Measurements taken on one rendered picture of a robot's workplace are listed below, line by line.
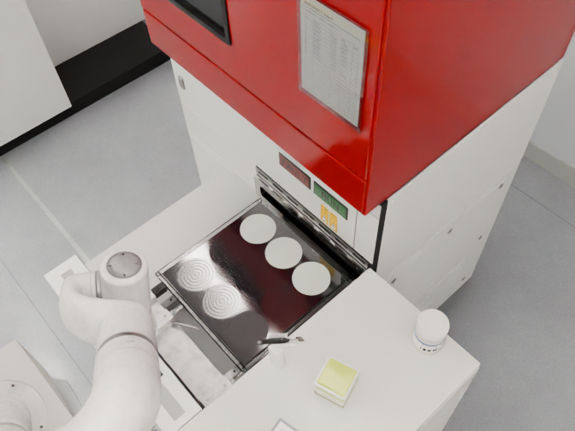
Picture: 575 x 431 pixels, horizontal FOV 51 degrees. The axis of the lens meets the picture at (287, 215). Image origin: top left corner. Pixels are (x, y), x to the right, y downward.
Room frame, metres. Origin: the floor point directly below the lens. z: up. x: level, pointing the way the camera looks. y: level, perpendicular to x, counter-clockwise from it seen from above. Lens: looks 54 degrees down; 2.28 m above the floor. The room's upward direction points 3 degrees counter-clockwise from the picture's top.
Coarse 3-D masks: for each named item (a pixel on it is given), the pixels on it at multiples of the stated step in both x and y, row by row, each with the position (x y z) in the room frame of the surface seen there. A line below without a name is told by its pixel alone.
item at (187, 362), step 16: (160, 304) 0.74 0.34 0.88; (160, 336) 0.65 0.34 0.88; (176, 336) 0.65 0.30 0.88; (160, 352) 0.61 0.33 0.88; (176, 352) 0.61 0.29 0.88; (192, 352) 0.60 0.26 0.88; (176, 368) 0.57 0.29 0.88; (192, 368) 0.56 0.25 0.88; (208, 368) 0.56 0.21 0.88; (192, 384) 0.52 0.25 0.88; (208, 384) 0.52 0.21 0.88
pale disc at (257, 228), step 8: (248, 216) 0.99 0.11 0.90; (256, 216) 0.99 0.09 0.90; (264, 216) 0.99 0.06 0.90; (248, 224) 0.97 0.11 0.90; (256, 224) 0.96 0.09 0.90; (264, 224) 0.96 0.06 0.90; (272, 224) 0.96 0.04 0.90; (240, 232) 0.94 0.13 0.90; (248, 232) 0.94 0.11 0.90; (256, 232) 0.94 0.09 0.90; (264, 232) 0.94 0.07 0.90; (272, 232) 0.93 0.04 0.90; (248, 240) 0.91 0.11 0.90; (256, 240) 0.91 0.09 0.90; (264, 240) 0.91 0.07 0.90
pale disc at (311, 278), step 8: (304, 264) 0.82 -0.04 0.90; (312, 264) 0.82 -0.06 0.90; (320, 264) 0.82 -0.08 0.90; (296, 272) 0.80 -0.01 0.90; (304, 272) 0.80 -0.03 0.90; (312, 272) 0.80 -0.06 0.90; (320, 272) 0.80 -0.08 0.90; (328, 272) 0.80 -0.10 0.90; (296, 280) 0.78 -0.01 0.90; (304, 280) 0.78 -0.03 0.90; (312, 280) 0.77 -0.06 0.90; (320, 280) 0.77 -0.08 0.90; (328, 280) 0.77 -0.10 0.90; (296, 288) 0.75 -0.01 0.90; (304, 288) 0.75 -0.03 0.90; (312, 288) 0.75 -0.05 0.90; (320, 288) 0.75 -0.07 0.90
